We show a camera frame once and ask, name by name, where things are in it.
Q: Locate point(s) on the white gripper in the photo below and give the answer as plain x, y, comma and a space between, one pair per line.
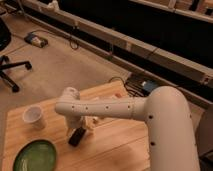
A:
73, 123

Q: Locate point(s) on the black rectangular eraser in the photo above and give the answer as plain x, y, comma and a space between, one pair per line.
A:
77, 136

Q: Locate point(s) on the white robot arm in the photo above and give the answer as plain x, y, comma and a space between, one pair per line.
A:
166, 113

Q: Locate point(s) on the white paper cup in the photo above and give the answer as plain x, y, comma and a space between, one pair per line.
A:
33, 116

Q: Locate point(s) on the green plate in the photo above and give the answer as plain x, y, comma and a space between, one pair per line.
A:
38, 155

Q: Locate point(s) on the blue black power adapter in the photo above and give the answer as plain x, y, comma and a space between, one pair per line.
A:
149, 86

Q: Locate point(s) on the power strip on floor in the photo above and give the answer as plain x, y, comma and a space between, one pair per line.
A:
35, 40

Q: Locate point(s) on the black office chair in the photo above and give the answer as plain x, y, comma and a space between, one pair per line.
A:
5, 39

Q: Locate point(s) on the dark cabinet right edge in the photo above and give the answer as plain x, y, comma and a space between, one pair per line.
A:
204, 139

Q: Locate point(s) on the long metal rail frame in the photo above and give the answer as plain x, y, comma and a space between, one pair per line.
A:
172, 44

